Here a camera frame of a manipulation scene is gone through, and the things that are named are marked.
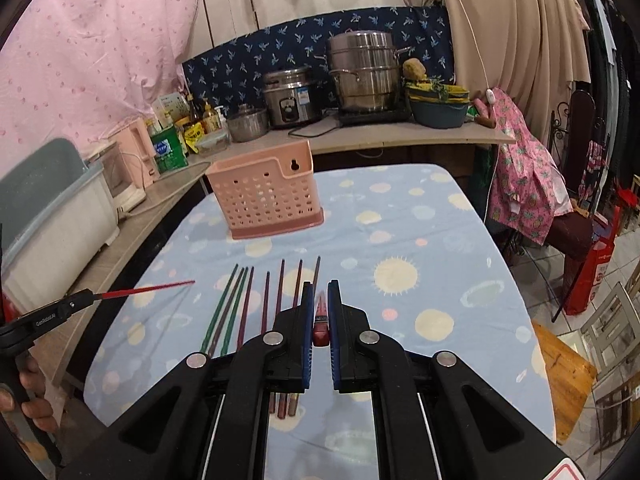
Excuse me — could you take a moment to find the bright red chopstick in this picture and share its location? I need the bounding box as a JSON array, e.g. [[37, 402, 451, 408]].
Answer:
[[312, 292, 330, 347], [93, 280, 195, 301]]

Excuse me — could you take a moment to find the green chopstick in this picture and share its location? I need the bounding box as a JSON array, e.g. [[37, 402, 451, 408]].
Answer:
[[200, 264, 239, 353], [219, 268, 250, 356]]

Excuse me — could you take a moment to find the person's left hand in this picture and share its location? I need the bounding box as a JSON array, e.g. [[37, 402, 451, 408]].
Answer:
[[20, 354, 58, 434]]

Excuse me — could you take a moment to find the white blue dish rack box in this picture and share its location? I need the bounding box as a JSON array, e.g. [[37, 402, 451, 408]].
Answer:
[[1, 139, 119, 314]]

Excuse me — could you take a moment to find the brown chopstick left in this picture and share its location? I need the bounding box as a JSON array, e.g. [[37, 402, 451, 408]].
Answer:
[[207, 266, 246, 358]]

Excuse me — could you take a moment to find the brown chopstick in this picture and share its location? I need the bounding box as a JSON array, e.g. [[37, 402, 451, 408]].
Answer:
[[207, 266, 246, 358], [312, 256, 321, 292]]

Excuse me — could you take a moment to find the dark red chopstick long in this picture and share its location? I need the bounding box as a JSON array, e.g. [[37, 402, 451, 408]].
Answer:
[[260, 271, 276, 414]]

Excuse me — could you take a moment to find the white glass blender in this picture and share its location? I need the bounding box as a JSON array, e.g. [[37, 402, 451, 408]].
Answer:
[[84, 141, 146, 220]]

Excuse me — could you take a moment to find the pink electric kettle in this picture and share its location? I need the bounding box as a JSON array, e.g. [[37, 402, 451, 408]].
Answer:
[[110, 117, 160, 190]]

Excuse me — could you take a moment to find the blue polka dot tablecloth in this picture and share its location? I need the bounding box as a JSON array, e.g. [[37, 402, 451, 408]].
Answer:
[[81, 162, 558, 480]]

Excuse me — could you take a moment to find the brown chopstick right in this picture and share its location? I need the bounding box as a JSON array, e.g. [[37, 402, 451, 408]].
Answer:
[[312, 256, 321, 292]]

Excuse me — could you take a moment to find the red plastic stool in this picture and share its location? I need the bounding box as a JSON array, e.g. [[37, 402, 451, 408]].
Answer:
[[562, 188, 639, 315]]

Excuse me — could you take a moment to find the clear plastic food container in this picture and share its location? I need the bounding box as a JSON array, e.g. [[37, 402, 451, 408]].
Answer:
[[195, 129, 231, 155]]

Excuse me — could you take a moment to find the dark wooden chair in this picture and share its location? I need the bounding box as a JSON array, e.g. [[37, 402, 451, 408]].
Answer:
[[546, 88, 599, 261]]

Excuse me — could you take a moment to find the yellow oil bottle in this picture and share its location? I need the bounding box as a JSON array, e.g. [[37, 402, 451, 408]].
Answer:
[[202, 102, 220, 134]]

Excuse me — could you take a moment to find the pink perforated utensil basket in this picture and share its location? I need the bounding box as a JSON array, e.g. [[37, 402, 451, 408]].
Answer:
[[206, 141, 324, 240]]

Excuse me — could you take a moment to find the pink floral apron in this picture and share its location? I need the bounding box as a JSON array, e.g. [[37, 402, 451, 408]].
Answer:
[[488, 88, 573, 245]]

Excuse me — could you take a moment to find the pink floral hanging sheet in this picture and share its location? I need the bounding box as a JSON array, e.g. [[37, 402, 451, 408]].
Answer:
[[1, 0, 198, 172]]

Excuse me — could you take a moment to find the small steel lidded pot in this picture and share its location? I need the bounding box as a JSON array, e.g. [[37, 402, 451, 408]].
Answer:
[[227, 104, 270, 143]]

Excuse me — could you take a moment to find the navy floral backsplash cloth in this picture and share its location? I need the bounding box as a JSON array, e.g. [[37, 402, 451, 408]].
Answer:
[[182, 4, 454, 114]]

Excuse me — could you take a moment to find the steel rice cooker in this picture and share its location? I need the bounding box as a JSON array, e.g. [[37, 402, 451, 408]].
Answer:
[[264, 66, 321, 128]]

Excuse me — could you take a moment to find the black induction cooktop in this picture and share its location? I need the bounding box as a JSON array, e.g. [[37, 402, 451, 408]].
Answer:
[[337, 108, 411, 127]]

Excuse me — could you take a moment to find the blue basin with vegetables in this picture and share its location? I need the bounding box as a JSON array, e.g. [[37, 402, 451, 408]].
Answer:
[[405, 80, 470, 129]]

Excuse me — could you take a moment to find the large steel steamer pot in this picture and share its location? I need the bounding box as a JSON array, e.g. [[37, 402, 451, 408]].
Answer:
[[329, 30, 408, 114]]

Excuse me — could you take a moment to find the beige hanging curtain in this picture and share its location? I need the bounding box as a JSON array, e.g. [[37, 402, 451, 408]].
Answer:
[[404, 0, 590, 139]]

